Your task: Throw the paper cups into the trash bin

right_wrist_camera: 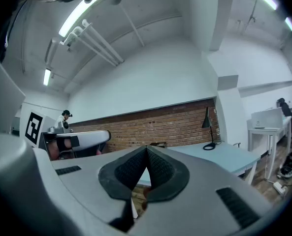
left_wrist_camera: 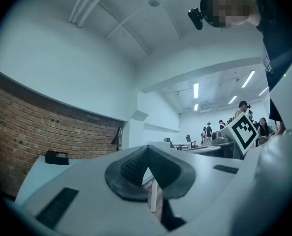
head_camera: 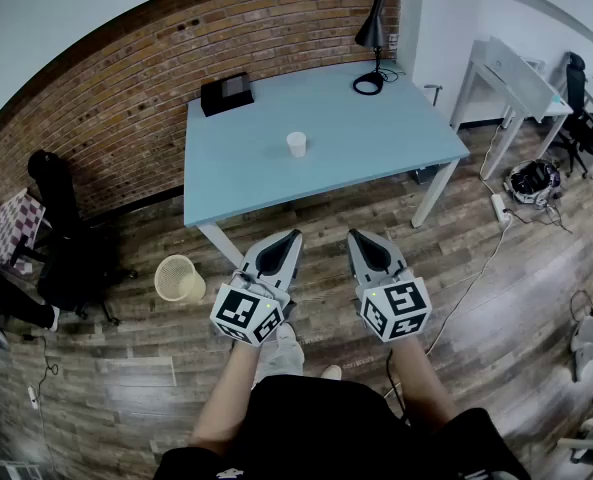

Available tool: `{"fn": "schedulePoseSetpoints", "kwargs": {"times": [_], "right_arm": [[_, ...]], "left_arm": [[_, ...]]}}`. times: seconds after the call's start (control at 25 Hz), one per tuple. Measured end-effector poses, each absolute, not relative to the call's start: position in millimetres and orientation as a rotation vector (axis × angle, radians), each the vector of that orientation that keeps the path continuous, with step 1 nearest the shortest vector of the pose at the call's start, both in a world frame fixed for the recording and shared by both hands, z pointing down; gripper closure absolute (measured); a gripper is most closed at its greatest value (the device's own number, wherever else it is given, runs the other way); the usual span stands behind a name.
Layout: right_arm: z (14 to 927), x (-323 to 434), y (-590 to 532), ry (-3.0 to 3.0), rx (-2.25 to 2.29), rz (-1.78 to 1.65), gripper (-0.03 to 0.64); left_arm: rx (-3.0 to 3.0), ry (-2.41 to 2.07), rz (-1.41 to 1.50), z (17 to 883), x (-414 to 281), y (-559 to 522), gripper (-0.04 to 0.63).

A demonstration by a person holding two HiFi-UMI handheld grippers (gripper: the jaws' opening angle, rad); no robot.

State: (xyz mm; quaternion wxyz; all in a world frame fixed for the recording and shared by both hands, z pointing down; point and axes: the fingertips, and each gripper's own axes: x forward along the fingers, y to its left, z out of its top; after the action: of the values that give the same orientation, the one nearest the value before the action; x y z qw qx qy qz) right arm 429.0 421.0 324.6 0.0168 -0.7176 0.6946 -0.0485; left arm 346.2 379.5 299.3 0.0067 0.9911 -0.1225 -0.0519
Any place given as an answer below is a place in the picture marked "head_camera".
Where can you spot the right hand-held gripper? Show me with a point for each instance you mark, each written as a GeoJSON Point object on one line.
{"type": "Point", "coordinates": [396, 310]}

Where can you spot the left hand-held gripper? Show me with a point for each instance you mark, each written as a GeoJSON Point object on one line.
{"type": "Point", "coordinates": [246, 313]}

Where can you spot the beige mesh trash bin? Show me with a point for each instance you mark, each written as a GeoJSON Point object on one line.
{"type": "Point", "coordinates": [176, 279]}

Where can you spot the white paper cup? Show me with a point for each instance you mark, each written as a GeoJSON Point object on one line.
{"type": "Point", "coordinates": [296, 144]}

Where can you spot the person's right forearm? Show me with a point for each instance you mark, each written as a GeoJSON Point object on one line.
{"type": "Point", "coordinates": [423, 393]}

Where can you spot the person's left forearm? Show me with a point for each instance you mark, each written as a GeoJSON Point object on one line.
{"type": "Point", "coordinates": [226, 398]}

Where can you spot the person's white left shoe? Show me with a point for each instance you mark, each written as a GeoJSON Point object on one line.
{"type": "Point", "coordinates": [286, 331]}

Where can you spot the person's white shoe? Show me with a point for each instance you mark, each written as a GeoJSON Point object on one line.
{"type": "Point", "coordinates": [286, 331]}
{"type": "Point", "coordinates": [332, 372]}

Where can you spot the person's grey trouser leg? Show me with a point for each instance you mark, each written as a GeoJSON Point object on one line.
{"type": "Point", "coordinates": [283, 360]}

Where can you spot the person's white right shoe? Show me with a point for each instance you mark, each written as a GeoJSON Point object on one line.
{"type": "Point", "coordinates": [332, 372]}

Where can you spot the light blue table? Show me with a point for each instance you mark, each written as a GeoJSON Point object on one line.
{"type": "Point", "coordinates": [326, 138]}

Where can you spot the person's black shirt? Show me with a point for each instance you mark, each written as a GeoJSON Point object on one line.
{"type": "Point", "coordinates": [336, 433]}

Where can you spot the black box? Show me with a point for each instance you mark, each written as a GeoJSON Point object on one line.
{"type": "Point", "coordinates": [226, 93]}

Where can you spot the white desk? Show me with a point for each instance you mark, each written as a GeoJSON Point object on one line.
{"type": "Point", "coordinates": [508, 80]}

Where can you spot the black desk lamp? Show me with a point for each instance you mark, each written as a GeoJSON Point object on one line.
{"type": "Point", "coordinates": [371, 33]}

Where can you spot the black mesh office chair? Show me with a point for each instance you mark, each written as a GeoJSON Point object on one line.
{"type": "Point", "coordinates": [581, 123]}

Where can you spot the checkered cloth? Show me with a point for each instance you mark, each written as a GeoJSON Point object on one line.
{"type": "Point", "coordinates": [12, 233]}

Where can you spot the small white power strip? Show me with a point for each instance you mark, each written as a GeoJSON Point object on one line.
{"type": "Point", "coordinates": [33, 396]}

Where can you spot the white wall outlet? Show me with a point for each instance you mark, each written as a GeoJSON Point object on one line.
{"type": "Point", "coordinates": [393, 39]}

